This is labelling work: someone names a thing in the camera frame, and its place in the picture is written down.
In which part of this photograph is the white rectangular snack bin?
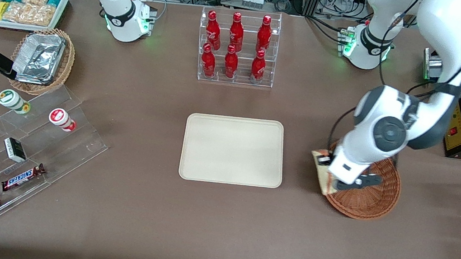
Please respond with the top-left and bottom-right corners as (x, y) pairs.
(0, 0), (69, 38)

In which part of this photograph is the large brown wicker basket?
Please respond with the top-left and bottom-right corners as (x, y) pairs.
(318, 137), (407, 226)

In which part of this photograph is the clear acrylic bottle rack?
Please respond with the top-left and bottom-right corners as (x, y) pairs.
(192, 2), (284, 91)

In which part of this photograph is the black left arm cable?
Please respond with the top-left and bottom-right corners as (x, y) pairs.
(326, 66), (442, 165)

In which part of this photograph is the clear rice cracker packet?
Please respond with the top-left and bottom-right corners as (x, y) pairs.
(2, 0), (56, 28)

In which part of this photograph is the cream plastic tray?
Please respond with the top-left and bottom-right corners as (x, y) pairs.
(178, 108), (291, 194)

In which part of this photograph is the clear acrylic stepped stand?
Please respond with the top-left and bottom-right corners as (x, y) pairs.
(0, 76), (117, 252)

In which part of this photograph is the triangular sandwich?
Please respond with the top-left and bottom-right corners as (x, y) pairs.
(306, 148), (343, 197)

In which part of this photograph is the stack of foil trays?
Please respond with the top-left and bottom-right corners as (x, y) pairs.
(10, 28), (68, 88)

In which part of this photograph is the small tan wicker basket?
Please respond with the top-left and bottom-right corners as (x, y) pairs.
(5, 22), (79, 101)

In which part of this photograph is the small black box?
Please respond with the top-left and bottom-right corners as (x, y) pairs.
(1, 137), (30, 164)

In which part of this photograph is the green lid white cup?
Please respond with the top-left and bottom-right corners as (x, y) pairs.
(0, 88), (33, 116)

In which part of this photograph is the red cola bottle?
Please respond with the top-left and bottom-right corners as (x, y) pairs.
(222, 44), (241, 80)
(203, 9), (226, 52)
(199, 42), (220, 79)
(227, 11), (247, 53)
(249, 48), (269, 85)
(255, 14), (275, 54)

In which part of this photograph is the red lid white cup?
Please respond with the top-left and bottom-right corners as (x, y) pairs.
(47, 107), (79, 133)

